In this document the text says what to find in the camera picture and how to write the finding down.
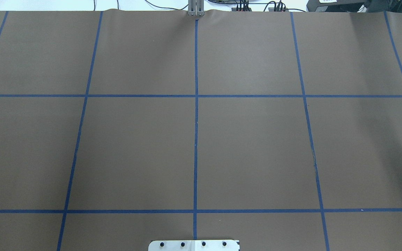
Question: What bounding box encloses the brown paper table cover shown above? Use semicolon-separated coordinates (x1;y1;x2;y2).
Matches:
0;9;402;251

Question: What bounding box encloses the aluminium frame post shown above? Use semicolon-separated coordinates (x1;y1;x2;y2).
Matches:
187;0;205;16

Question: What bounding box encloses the black box with label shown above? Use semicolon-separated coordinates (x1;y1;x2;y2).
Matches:
306;0;367;13

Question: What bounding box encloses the white camera stand column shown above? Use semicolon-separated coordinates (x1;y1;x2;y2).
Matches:
148;239;240;251

